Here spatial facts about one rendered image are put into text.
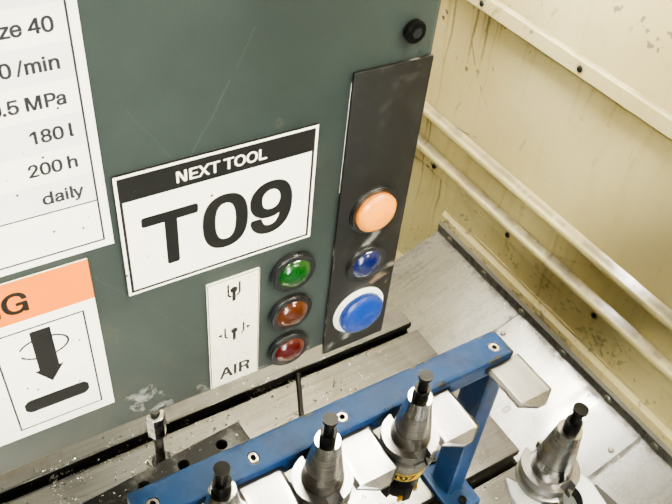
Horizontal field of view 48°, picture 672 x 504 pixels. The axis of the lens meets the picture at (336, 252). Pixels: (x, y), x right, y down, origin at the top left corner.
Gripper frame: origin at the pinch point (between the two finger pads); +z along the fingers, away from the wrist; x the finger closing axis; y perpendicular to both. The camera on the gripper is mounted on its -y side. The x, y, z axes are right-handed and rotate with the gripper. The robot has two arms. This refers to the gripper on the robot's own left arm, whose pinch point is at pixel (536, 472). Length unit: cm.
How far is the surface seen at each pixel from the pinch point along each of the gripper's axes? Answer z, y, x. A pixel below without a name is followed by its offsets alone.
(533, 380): 8.9, -1.9, 6.8
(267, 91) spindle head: 3, -54, -34
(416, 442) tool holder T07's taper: 7.5, -4.0, -11.9
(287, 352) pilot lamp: 2.1, -36.8, -32.6
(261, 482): 12.1, -1.3, -27.5
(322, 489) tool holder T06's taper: 7.6, -3.6, -23.2
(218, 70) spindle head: 3, -56, -37
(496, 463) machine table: 13.2, 30.1, 15.3
